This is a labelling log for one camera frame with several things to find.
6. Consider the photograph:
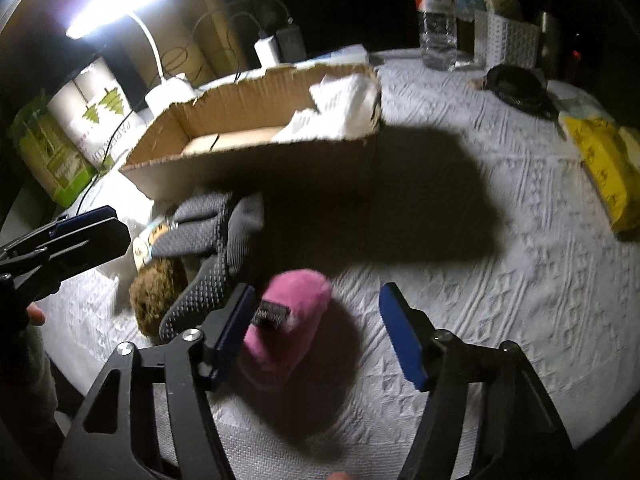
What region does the white woven basket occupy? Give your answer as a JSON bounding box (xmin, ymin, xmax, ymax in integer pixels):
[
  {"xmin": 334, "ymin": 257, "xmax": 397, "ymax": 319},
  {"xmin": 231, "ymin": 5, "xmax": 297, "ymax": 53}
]
[{"xmin": 473, "ymin": 9, "xmax": 542, "ymax": 71}]

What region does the black cable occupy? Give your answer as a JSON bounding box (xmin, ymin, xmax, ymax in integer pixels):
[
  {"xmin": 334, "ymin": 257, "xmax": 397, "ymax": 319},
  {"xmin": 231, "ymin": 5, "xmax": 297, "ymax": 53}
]
[{"xmin": 165, "ymin": 0, "xmax": 296, "ymax": 91}]

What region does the yellow printed packet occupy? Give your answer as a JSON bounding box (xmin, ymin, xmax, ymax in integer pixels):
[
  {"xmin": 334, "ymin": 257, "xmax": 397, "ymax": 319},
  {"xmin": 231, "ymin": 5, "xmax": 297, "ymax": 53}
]
[{"xmin": 561, "ymin": 114, "xmax": 640, "ymax": 243}]

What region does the grey dotted slipper sock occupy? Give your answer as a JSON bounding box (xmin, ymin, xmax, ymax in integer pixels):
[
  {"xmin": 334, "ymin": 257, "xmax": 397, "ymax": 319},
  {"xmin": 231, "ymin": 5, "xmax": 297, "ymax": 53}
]
[{"xmin": 151, "ymin": 191, "xmax": 266, "ymax": 345}]

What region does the black power bank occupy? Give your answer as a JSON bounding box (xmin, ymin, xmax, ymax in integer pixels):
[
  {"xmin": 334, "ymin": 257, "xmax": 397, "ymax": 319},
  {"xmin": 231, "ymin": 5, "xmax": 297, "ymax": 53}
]
[{"xmin": 276, "ymin": 23, "xmax": 308, "ymax": 64}]

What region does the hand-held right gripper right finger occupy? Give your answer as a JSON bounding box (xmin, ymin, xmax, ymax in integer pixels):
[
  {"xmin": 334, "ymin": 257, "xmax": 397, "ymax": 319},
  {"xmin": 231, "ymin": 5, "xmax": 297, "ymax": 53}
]
[{"xmin": 378, "ymin": 282, "xmax": 581, "ymax": 480}]

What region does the white textured tablecloth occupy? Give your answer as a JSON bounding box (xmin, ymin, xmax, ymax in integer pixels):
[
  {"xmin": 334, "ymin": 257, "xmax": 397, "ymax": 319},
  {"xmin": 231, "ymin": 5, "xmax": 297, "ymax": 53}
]
[{"xmin": 40, "ymin": 49, "xmax": 640, "ymax": 480}]

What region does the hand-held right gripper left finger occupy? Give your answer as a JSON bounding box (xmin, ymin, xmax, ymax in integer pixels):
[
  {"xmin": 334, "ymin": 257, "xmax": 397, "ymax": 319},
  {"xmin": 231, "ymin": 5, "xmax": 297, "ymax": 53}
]
[{"xmin": 54, "ymin": 283, "xmax": 257, "ymax": 480}]

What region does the black hair brush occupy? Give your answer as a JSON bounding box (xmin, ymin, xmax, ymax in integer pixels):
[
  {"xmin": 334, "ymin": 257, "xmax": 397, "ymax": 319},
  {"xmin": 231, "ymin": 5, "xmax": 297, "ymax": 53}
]
[{"xmin": 483, "ymin": 64, "xmax": 557, "ymax": 117}]

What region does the brown fuzzy plush toy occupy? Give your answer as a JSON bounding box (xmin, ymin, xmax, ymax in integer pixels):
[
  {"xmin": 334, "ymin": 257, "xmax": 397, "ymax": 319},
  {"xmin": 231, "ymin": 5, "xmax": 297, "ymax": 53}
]
[{"xmin": 129, "ymin": 253, "xmax": 196, "ymax": 338}]

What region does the cardboard box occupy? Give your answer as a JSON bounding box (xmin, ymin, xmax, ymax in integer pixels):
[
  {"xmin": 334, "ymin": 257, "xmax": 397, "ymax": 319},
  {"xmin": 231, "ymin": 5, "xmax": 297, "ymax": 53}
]
[{"xmin": 119, "ymin": 63, "xmax": 384, "ymax": 241}]

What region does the white cloth in box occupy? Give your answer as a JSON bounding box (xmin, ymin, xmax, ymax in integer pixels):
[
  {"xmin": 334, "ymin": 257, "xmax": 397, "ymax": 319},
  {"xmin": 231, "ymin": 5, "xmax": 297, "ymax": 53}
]
[{"xmin": 270, "ymin": 73, "xmax": 382, "ymax": 143}]

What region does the white power adapter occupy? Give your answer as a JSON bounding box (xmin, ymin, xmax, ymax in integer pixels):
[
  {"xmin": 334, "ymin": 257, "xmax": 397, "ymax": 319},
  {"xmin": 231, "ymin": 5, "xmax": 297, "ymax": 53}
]
[{"xmin": 254, "ymin": 34, "xmax": 281, "ymax": 68}]

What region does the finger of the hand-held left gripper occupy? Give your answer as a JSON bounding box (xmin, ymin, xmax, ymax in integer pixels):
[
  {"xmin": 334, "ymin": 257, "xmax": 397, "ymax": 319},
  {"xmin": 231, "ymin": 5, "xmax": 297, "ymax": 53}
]
[{"xmin": 0, "ymin": 205, "xmax": 132, "ymax": 306}]

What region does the green printed box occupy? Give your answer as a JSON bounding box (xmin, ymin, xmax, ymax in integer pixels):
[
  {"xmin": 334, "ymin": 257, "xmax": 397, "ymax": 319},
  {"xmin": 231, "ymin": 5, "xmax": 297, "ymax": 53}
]
[{"xmin": 11, "ymin": 91, "xmax": 99, "ymax": 209}]

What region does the clear plastic water bottle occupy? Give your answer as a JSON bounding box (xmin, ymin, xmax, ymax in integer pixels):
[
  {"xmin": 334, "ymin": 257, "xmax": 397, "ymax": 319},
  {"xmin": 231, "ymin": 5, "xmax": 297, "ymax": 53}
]
[{"xmin": 412, "ymin": 0, "xmax": 459, "ymax": 72}]

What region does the paper towel roll pack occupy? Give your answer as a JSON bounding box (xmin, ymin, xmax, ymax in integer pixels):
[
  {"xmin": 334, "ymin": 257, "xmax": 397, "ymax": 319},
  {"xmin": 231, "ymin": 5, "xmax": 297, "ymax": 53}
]
[{"xmin": 46, "ymin": 57, "xmax": 147, "ymax": 170}]

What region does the white desk lamp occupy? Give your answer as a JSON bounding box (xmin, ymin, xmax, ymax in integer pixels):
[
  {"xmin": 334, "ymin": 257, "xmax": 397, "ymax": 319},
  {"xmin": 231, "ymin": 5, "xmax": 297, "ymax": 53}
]
[{"xmin": 65, "ymin": 0, "xmax": 197, "ymax": 111}]

